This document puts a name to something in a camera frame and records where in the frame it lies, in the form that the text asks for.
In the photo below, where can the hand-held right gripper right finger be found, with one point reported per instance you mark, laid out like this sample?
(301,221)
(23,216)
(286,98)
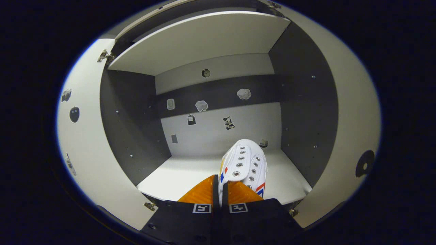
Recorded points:
(259,221)

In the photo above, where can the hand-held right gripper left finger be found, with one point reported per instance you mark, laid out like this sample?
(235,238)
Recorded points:
(180,223)

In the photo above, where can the white shoe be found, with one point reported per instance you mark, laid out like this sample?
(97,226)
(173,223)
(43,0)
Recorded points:
(243,163)

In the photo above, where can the white shoe cabinet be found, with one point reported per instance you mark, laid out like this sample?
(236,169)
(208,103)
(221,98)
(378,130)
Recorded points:
(218,132)

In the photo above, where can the white shoe cabinet door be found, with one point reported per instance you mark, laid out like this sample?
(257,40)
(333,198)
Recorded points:
(88,153)
(354,119)

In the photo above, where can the white cabinet shelf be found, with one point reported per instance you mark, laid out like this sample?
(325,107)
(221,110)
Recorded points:
(184,177)
(197,44)

